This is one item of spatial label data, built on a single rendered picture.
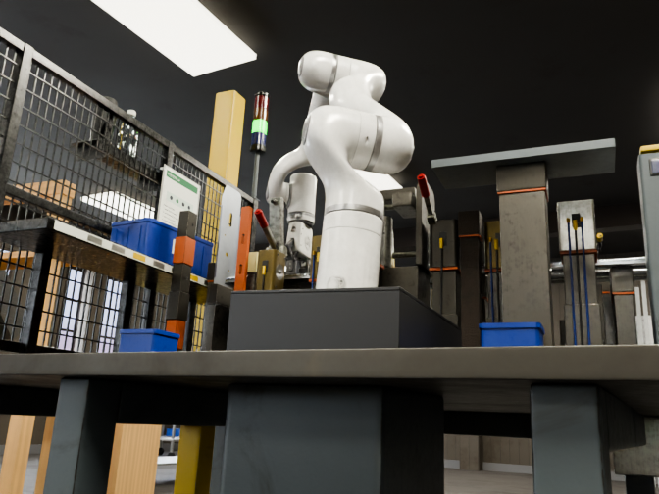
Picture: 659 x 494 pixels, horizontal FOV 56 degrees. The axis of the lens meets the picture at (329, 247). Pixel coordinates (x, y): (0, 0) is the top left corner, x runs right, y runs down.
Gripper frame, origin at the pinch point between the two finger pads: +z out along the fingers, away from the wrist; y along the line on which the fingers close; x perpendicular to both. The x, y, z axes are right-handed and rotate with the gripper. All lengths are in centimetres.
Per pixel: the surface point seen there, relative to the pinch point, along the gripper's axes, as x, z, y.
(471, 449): 104, 73, 839
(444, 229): -51, -3, -25
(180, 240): 30.2, -7.2, -18.5
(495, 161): -65, -12, -40
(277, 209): -0.6, -14.8, -16.9
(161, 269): 32.3, 2.6, -23.2
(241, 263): 9.9, 0.3, -16.2
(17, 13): 280, -224, 93
